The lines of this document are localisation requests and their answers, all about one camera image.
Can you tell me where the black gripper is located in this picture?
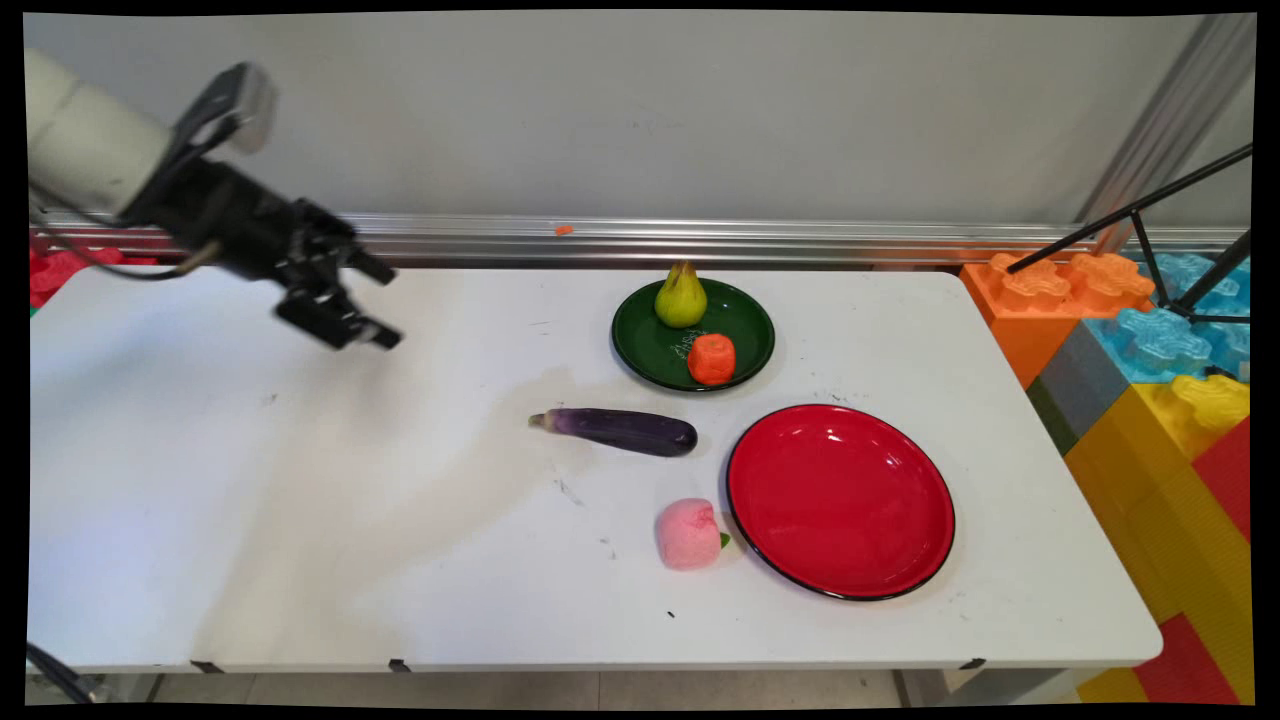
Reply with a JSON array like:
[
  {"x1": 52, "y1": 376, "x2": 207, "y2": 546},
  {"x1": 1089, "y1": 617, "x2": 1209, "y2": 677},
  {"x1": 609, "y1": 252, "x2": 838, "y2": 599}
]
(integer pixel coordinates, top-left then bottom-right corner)
[{"x1": 120, "y1": 158, "x2": 403, "y2": 351}]

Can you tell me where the orange toy tangerine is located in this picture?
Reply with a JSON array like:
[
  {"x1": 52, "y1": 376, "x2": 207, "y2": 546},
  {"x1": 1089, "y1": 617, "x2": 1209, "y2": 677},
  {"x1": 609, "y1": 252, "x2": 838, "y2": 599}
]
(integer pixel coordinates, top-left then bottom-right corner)
[{"x1": 687, "y1": 333, "x2": 737, "y2": 387}]

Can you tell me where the red foam building block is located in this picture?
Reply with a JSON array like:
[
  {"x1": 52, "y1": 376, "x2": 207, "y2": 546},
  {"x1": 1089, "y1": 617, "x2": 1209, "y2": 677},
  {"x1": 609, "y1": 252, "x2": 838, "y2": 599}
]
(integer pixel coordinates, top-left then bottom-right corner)
[{"x1": 30, "y1": 245, "x2": 158, "y2": 311}]

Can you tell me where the green round plate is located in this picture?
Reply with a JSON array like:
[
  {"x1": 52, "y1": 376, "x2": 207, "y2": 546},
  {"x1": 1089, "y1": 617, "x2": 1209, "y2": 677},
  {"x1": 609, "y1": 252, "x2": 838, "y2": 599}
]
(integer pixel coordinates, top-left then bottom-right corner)
[{"x1": 611, "y1": 277, "x2": 777, "y2": 393}]

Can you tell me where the purple toy eggplant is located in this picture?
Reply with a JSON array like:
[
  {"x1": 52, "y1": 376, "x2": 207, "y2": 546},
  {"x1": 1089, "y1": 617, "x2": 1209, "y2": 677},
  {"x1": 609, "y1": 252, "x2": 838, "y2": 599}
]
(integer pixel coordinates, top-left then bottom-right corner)
[{"x1": 528, "y1": 407, "x2": 699, "y2": 459}]

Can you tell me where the yellow-green toy pear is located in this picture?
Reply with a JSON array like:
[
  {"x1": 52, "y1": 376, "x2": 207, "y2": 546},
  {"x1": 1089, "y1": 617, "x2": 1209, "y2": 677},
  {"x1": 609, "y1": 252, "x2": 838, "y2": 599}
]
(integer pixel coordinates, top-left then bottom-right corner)
[{"x1": 655, "y1": 261, "x2": 709, "y2": 329}]

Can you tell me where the pink toy peach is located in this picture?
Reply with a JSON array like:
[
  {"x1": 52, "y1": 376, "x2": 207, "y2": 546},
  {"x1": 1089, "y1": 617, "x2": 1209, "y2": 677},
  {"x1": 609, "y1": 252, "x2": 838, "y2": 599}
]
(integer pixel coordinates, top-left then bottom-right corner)
[{"x1": 655, "y1": 498, "x2": 731, "y2": 572}]

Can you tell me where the red round plate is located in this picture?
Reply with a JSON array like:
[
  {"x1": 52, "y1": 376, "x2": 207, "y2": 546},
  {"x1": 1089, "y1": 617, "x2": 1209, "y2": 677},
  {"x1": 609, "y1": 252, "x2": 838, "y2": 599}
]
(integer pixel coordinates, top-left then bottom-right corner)
[{"x1": 725, "y1": 403, "x2": 957, "y2": 602}]

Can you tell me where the dark green foam block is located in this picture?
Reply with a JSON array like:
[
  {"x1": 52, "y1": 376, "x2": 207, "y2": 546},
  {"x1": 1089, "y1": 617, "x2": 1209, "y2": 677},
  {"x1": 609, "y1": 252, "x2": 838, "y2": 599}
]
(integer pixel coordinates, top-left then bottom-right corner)
[{"x1": 1027, "y1": 378, "x2": 1081, "y2": 457}]

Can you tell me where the grey foam building block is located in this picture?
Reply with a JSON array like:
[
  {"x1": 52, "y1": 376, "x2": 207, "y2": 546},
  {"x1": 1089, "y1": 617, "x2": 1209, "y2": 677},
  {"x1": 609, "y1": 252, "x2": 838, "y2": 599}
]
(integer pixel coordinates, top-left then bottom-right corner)
[{"x1": 1040, "y1": 320, "x2": 1136, "y2": 443}]

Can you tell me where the black tripod stand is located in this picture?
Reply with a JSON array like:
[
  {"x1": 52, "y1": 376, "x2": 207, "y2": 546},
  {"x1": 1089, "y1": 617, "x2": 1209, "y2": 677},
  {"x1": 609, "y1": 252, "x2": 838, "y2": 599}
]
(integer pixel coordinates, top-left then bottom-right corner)
[{"x1": 1005, "y1": 143, "x2": 1253, "y2": 326}]

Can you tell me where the blue foam building block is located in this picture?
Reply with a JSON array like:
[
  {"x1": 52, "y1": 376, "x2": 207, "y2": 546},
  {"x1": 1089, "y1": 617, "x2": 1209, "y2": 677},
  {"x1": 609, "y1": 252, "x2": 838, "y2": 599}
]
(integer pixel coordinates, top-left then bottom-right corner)
[
  {"x1": 1140, "y1": 252, "x2": 1253, "y2": 313},
  {"x1": 1085, "y1": 306, "x2": 1253, "y2": 386}
]

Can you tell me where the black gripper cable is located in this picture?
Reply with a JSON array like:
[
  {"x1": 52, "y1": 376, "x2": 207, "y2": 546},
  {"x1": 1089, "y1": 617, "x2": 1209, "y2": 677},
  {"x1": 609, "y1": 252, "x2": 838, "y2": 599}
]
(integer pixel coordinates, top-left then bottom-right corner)
[{"x1": 28, "y1": 180, "x2": 221, "y2": 283}]

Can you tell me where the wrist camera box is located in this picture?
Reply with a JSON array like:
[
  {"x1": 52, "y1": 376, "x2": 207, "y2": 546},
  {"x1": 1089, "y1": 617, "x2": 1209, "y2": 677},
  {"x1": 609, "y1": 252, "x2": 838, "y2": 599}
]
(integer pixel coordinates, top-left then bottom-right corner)
[{"x1": 172, "y1": 62, "x2": 279, "y2": 169}]

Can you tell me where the horizontal aluminium rail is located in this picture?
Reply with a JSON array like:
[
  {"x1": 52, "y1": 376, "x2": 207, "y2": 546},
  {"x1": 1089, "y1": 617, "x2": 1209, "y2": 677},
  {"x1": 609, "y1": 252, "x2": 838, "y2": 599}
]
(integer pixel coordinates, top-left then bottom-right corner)
[{"x1": 30, "y1": 210, "x2": 1251, "y2": 269}]

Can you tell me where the black floor cable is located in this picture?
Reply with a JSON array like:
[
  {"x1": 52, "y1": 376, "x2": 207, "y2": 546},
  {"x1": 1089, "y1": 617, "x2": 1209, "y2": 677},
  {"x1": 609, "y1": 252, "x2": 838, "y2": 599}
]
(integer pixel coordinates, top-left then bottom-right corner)
[{"x1": 27, "y1": 640, "x2": 101, "y2": 704}]

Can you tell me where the slanted aluminium post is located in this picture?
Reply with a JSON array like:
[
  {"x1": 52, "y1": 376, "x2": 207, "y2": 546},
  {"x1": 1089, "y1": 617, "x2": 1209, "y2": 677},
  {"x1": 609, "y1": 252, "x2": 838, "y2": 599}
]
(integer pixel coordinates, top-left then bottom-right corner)
[{"x1": 1075, "y1": 14, "x2": 1256, "y2": 251}]

